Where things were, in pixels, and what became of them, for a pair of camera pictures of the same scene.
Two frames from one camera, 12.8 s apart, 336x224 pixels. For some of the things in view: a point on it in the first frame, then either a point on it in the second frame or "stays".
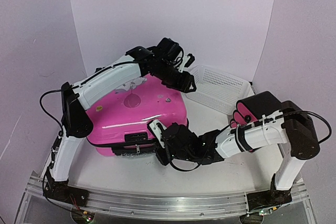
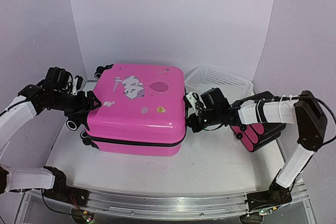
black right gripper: x=159 y=150 to x=195 y=119
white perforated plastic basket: x=217 y=91 stays
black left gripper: x=187 y=79 to x=91 y=96
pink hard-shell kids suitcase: x=121 y=121 stays
